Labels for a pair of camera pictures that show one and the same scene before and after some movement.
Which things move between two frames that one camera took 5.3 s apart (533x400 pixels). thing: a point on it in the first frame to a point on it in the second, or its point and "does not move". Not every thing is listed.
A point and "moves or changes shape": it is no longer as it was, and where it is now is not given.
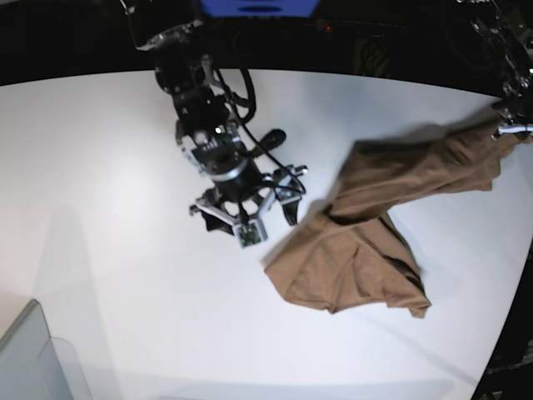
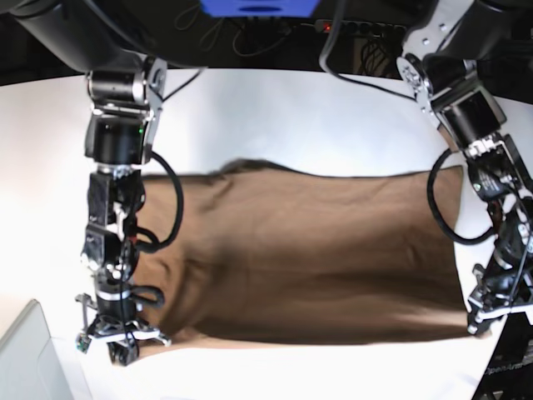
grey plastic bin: (35, 366) does not move
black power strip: (358, 29) does not move
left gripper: (231, 202) to (110, 327)
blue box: (259, 8) does not move
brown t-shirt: (348, 255) moves or changes shape
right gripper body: (516, 116) to (505, 283)
